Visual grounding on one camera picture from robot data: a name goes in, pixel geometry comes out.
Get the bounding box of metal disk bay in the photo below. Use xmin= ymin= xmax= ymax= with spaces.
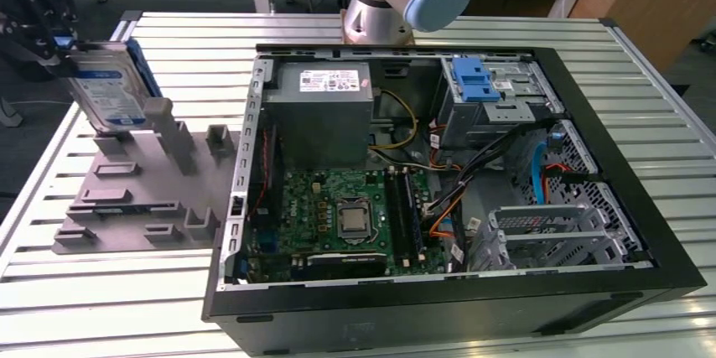
xmin=469 ymin=203 xmax=653 ymax=273

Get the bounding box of blue wire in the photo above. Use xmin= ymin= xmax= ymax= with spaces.
xmin=533 ymin=131 xmax=564 ymax=208

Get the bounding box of grey power supply unit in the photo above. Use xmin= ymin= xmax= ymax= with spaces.
xmin=261 ymin=60 xmax=374 ymax=171

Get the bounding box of blue drive latch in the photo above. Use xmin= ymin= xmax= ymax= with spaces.
xmin=452 ymin=57 xmax=502 ymax=103

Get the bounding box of black graphics card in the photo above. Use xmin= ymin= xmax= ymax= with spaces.
xmin=289 ymin=251 xmax=388 ymax=280

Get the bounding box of metal optical drive cage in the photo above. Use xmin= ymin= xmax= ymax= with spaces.
xmin=434 ymin=55 xmax=564 ymax=149

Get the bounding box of green motherboard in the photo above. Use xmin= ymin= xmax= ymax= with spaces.
xmin=245 ymin=167 xmax=452 ymax=282

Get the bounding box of black PC case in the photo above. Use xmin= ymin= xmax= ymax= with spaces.
xmin=200 ymin=43 xmax=706 ymax=357

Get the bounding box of silver CPU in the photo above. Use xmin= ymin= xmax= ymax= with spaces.
xmin=337 ymin=205 xmax=370 ymax=233

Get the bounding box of grey stand foot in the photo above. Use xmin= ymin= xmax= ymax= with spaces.
xmin=0 ymin=96 xmax=24 ymax=128

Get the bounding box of hard disk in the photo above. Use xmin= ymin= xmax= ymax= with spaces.
xmin=52 ymin=37 xmax=164 ymax=137

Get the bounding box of black bin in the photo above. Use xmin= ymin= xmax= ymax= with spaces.
xmin=0 ymin=0 xmax=72 ymax=82

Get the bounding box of black cable bundle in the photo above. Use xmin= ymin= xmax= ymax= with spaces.
xmin=433 ymin=122 xmax=538 ymax=225

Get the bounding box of orange wire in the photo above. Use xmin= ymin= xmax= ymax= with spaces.
xmin=428 ymin=194 xmax=465 ymax=240

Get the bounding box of yellow wire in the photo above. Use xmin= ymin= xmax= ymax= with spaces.
xmin=368 ymin=88 xmax=420 ymax=150

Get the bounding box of grey parts rack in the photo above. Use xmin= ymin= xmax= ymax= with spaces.
xmin=50 ymin=97 xmax=242 ymax=255

